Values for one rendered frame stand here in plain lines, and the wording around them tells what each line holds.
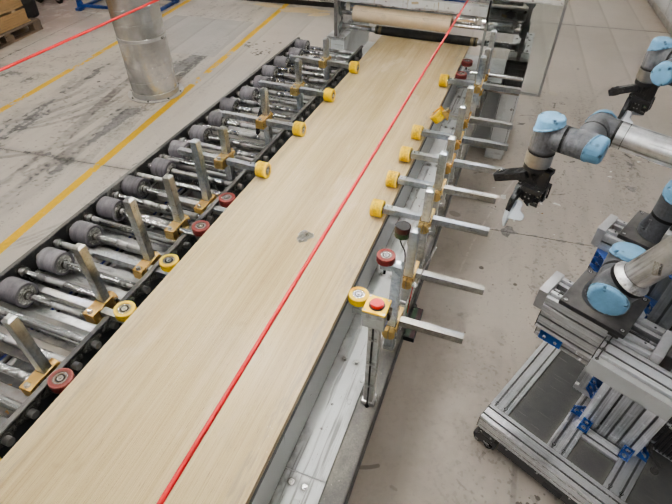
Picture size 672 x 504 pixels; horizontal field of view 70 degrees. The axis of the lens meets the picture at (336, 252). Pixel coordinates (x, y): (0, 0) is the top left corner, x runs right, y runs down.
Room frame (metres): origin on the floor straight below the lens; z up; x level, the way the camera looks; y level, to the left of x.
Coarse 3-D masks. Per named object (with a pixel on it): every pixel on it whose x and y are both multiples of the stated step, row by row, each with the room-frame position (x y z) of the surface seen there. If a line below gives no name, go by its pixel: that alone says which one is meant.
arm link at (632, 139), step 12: (588, 120) 1.24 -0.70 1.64; (600, 120) 1.22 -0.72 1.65; (612, 120) 1.22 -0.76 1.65; (612, 132) 1.19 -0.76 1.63; (624, 132) 1.18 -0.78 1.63; (636, 132) 1.17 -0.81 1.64; (648, 132) 1.16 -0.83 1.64; (612, 144) 1.19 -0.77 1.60; (624, 144) 1.17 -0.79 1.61; (636, 144) 1.15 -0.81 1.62; (648, 144) 1.14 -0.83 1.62; (660, 144) 1.13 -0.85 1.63; (648, 156) 1.13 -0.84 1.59; (660, 156) 1.11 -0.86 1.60
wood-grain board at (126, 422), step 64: (384, 64) 3.54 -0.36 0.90; (448, 64) 3.54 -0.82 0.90; (320, 128) 2.57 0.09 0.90; (384, 128) 2.57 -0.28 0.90; (256, 192) 1.93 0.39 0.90; (320, 192) 1.93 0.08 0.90; (384, 192) 1.93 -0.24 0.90; (192, 256) 1.48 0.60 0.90; (256, 256) 1.48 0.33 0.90; (320, 256) 1.48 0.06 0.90; (128, 320) 1.13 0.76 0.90; (192, 320) 1.13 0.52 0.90; (256, 320) 1.13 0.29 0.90; (320, 320) 1.13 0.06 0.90; (128, 384) 0.87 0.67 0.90; (192, 384) 0.87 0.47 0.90; (256, 384) 0.87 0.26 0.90; (64, 448) 0.65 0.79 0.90; (128, 448) 0.65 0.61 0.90; (256, 448) 0.65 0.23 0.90
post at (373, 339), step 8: (368, 328) 0.92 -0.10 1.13; (368, 336) 0.92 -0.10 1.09; (376, 336) 0.91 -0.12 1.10; (368, 344) 0.92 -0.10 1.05; (376, 344) 0.91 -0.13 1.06; (368, 352) 0.91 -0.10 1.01; (376, 352) 0.91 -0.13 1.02; (368, 360) 0.91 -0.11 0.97; (376, 360) 0.91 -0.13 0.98; (368, 368) 0.91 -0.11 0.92; (376, 368) 0.92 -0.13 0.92; (368, 376) 0.91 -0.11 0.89; (376, 376) 0.93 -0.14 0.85; (368, 384) 0.90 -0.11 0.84; (368, 392) 0.90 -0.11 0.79; (368, 400) 0.91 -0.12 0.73
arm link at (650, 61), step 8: (656, 40) 1.79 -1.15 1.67; (664, 40) 1.78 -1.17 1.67; (648, 48) 1.81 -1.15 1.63; (656, 48) 1.78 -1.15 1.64; (664, 48) 1.76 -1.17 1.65; (648, 56) 1.79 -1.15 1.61; (656, 56) 1.77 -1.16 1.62; (664, 56) 1.75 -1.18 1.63; (648, 64) 1.78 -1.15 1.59; (656, 64) 1.76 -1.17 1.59
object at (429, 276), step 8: (416, 272) 1.42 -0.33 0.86; (424, 272) 1.42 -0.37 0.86; (432, 272) 1.42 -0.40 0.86; (432, 280) 1.39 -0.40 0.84; (440, 280) 1.38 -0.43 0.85; (448, 280) 1.38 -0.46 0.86; (456, 280) 1.38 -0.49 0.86; (464, 280) 1.38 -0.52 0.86; (456, 288) 1.36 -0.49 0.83; (464, 288) 1.35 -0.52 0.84; (472, 288) 1.34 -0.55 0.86; (480, 288) 1.33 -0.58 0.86
